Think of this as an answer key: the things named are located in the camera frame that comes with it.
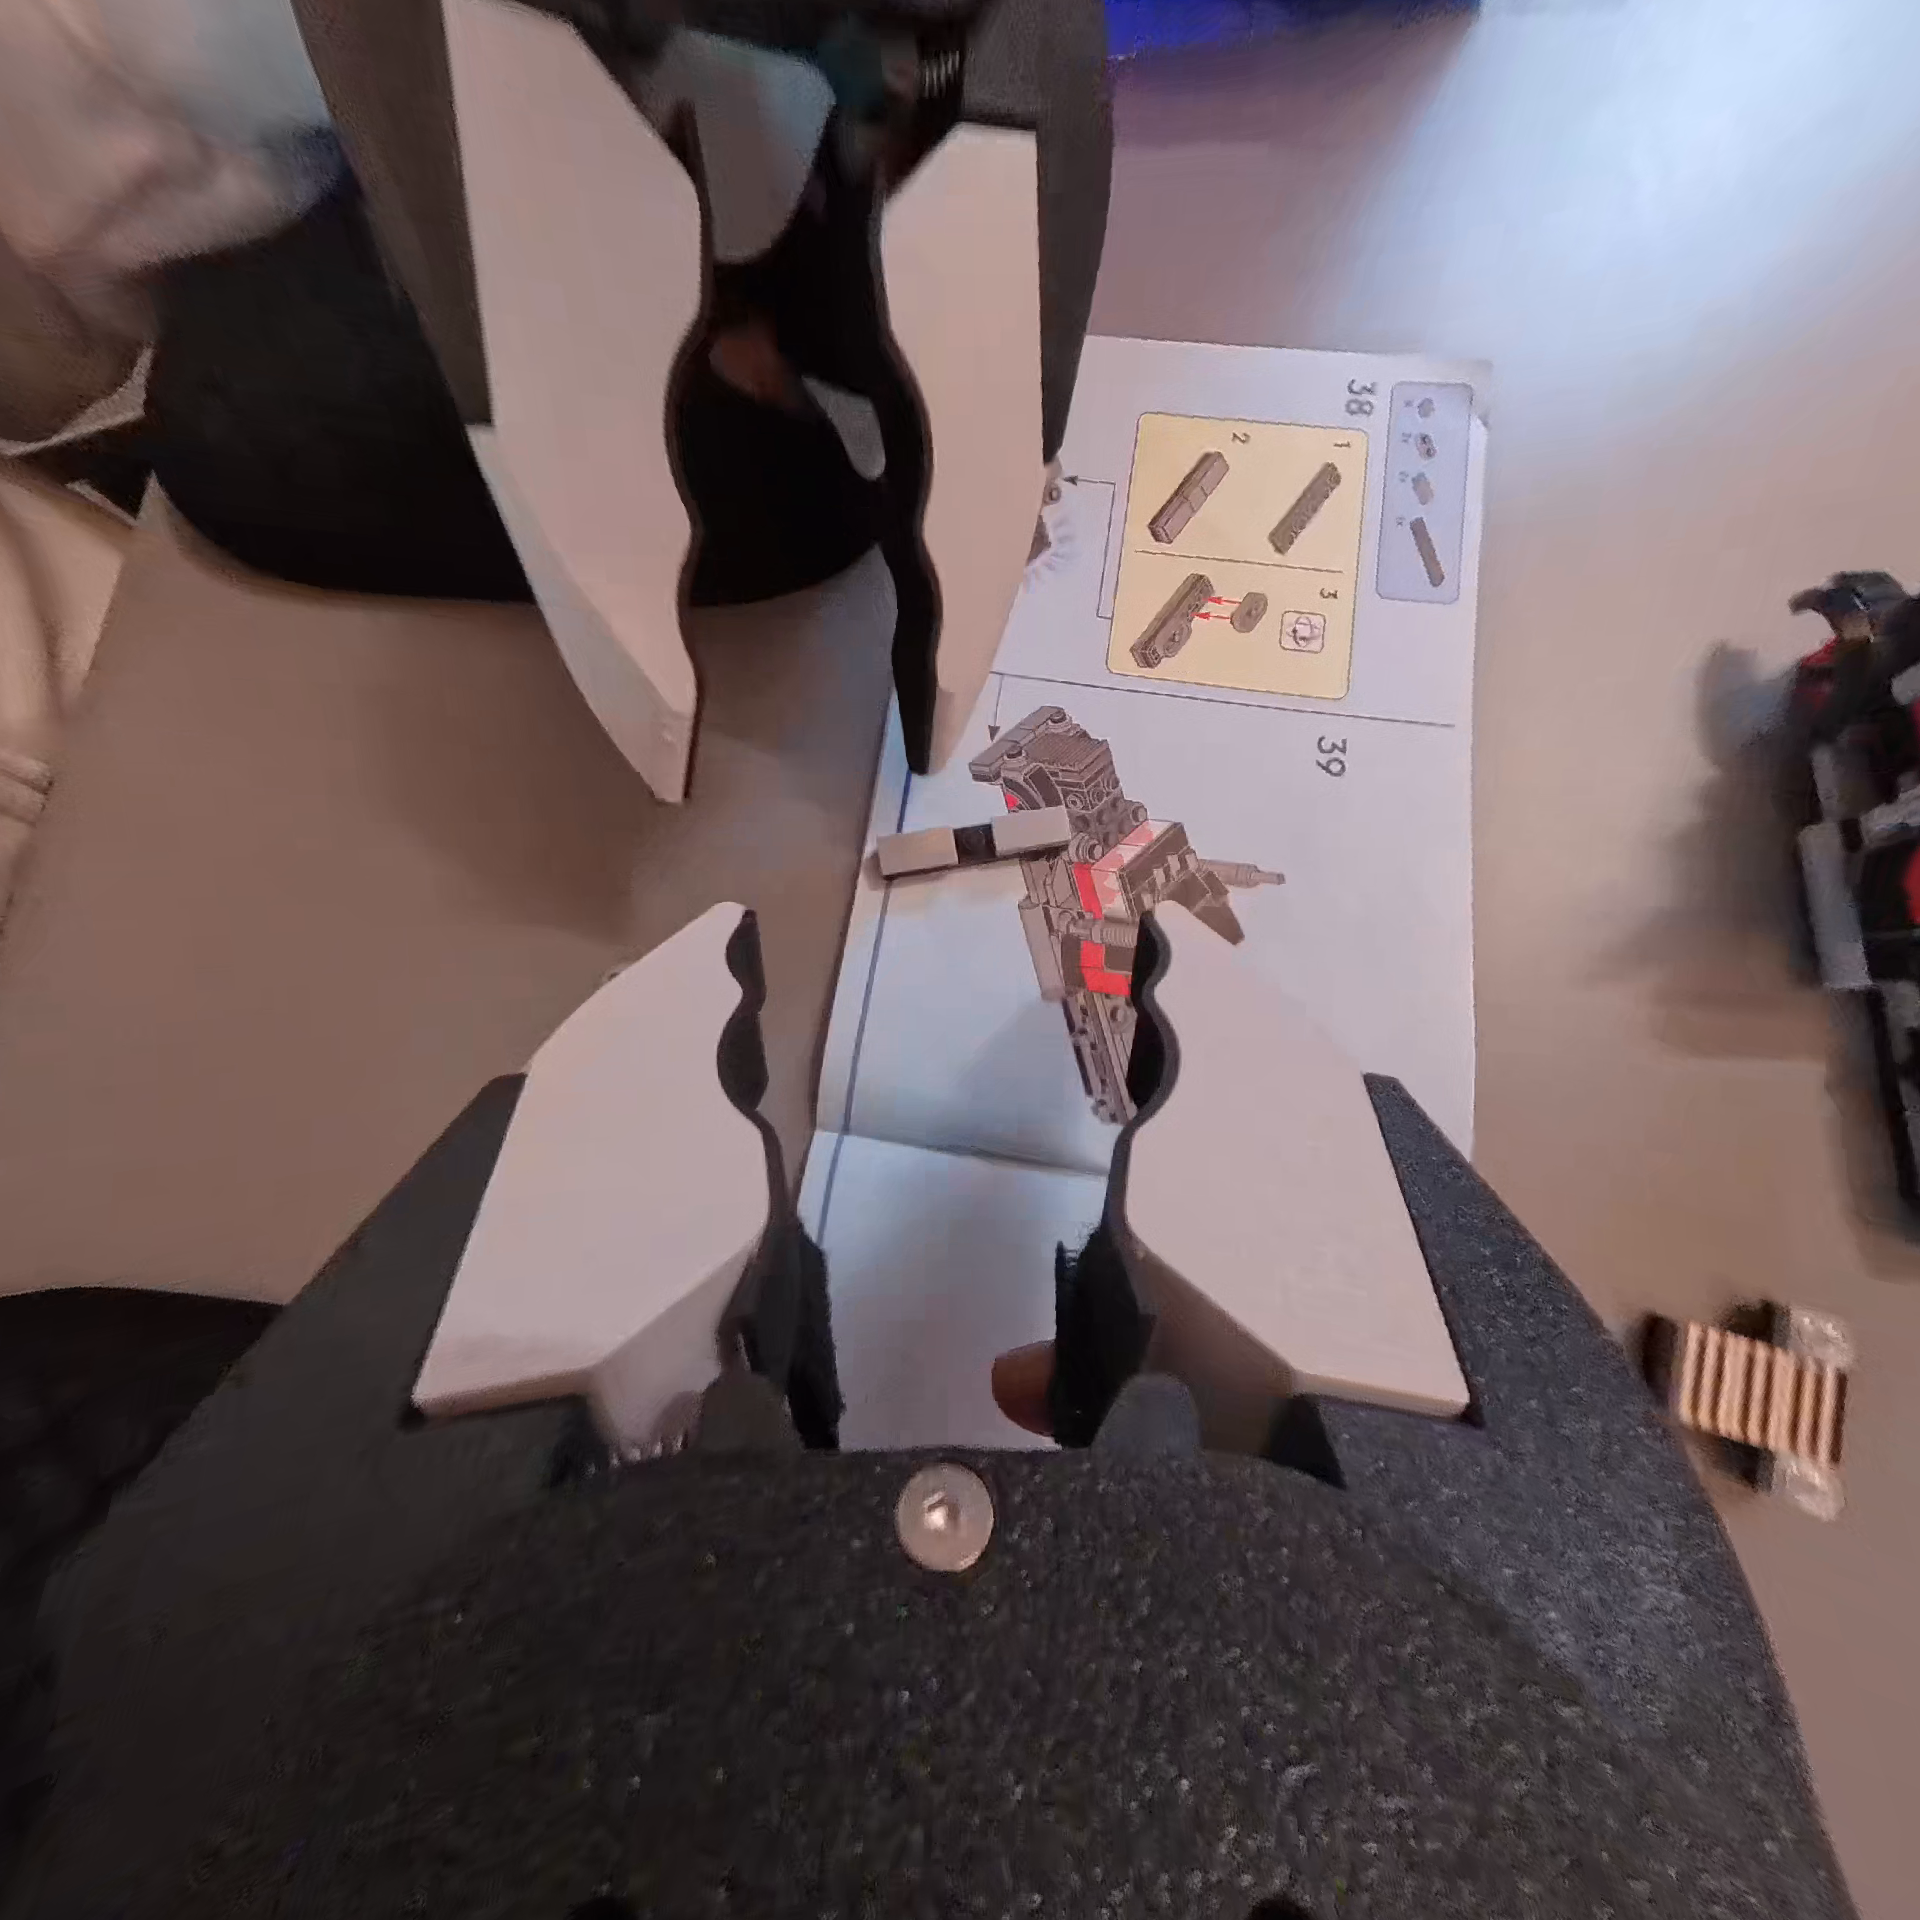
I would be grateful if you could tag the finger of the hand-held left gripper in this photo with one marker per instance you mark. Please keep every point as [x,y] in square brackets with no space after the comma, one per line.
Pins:
[587,375]
[983,375]

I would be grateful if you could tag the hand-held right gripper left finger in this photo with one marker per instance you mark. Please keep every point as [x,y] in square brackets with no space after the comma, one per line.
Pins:
[601,1201]

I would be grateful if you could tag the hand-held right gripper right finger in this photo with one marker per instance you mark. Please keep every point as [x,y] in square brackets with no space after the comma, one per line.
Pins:
[1290,1214]

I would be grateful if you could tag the lego instruction booklet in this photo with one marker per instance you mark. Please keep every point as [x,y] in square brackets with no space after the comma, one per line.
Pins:
[1349,902]

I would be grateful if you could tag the long black lego plate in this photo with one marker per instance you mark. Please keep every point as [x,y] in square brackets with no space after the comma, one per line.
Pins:
[983,844]

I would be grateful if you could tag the small grey lego sub-assembly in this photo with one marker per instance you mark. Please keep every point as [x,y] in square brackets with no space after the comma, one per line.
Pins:
[1756,1401]

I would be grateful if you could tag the black and red lego truck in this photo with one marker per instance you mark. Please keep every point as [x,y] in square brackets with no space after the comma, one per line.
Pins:
[1868,839]

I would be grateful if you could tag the black quilted pad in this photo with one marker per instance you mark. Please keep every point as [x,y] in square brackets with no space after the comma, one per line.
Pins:
[330,451]

